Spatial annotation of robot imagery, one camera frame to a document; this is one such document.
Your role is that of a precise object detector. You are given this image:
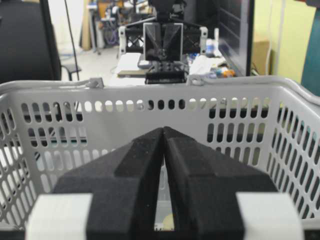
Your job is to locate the black office chair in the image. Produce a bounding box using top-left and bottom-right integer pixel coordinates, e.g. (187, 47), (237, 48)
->
(0, 0), (82, 84)

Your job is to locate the white paper stack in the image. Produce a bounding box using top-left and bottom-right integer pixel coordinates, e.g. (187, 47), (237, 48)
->
(115, 53), (141, 74)

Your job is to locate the cardboard box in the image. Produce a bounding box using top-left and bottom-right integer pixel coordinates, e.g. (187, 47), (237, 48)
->
(251, 34), (269, 75)

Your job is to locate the black hanging cable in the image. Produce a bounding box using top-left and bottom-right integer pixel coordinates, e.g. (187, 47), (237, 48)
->
(63, 0), (81, 81)

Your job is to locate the dark monitor screen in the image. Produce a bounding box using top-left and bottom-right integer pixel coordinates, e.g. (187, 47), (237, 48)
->
(218, 0), (255, 77)

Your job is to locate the white plastic shopping basket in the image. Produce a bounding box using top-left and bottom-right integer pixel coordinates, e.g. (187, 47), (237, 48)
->
(0, 76), (320, 229)

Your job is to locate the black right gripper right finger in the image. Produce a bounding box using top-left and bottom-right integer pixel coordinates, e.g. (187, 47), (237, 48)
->
(162, 126), (305, 240)

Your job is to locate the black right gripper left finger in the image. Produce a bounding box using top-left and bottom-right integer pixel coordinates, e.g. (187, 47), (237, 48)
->
(24, 127), (165, 240)

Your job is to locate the black and white opposite gripper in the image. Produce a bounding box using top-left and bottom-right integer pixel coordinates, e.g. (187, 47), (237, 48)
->
(118, 21), (208, 85)

